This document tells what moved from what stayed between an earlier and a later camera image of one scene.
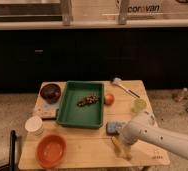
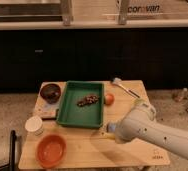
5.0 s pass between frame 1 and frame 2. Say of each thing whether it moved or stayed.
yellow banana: moved
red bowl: stayed
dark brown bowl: stayed
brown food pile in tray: stayed
